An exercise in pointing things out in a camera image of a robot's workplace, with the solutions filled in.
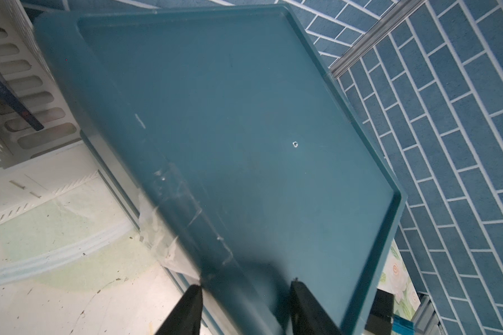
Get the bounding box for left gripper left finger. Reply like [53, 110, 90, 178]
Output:
[155, 285, 203, 335]

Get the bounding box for teal three-drawer cabinet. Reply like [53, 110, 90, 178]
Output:
[34, 4, 406, 334]

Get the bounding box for white file organizer rack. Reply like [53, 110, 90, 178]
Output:
[0, 1, 98, 225]

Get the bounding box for floral table mat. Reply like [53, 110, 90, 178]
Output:
[0, 175, 422, 335]

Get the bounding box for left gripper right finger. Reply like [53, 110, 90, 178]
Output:
[289, 280, 342, 335]

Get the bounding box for clear tape piece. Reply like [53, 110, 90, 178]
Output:
[138, 164, 234, 281]

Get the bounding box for thin dark blue book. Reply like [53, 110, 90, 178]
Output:
[0, 81, 44, 131]

